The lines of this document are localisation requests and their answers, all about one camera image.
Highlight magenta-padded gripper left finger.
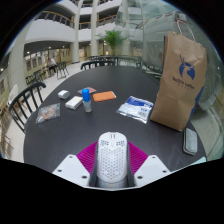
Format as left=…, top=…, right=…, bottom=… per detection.
left=52, top=141, right=100, bottom=188

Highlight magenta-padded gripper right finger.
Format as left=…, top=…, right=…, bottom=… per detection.
left=126, top=141, right=171, bottom=188

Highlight white perforated computer mouse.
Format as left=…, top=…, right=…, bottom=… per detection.
left=95, top=131, right=129, bottom=185

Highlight light teal mouse pad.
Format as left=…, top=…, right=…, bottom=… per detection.
left=196, top=156, right=208, bottom=165

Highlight clear bag with brown item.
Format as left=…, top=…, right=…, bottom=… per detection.
left=35, top=102, right=62, bottom=125

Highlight clear plastic bag, white contents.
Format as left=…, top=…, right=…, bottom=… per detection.
left=116, top=95, right=155, bottom=125

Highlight white rectangular box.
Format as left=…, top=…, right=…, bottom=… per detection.
left=64, top=95, right=84, bottom=111

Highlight small bottle with blue cap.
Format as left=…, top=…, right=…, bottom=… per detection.
left=81, top=88, right=93, bottom=114

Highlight small white box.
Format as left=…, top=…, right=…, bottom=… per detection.
left=57, top=89, right=71, bottom=100

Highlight brown flat card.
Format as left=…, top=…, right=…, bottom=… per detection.
left=77, top=86, right=98, bottom=95

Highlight black wooden spindle chair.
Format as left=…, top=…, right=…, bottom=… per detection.
left=80, top=59, right=117, bottom=71
left=8, top=81, right=47, bottom=135

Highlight brown paper bag, blue print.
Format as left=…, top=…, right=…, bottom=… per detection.
left=149, top=19, right=208, bottom=132

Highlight white chair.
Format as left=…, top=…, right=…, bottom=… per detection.
left=6, top=84, right=20, bottom=108

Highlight group of dark chairs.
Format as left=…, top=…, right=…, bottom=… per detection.
left=24, top=68, right=48, bottom=86

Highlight black metal chair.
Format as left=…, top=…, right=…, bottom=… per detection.
left=55, top=61, right=70, bottom=80

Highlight person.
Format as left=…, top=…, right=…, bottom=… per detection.
left=46, top=57, right=58, bottom=75

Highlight green potted palm plant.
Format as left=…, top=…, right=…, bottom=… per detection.
left=99, top=29, right=128, bottom=56

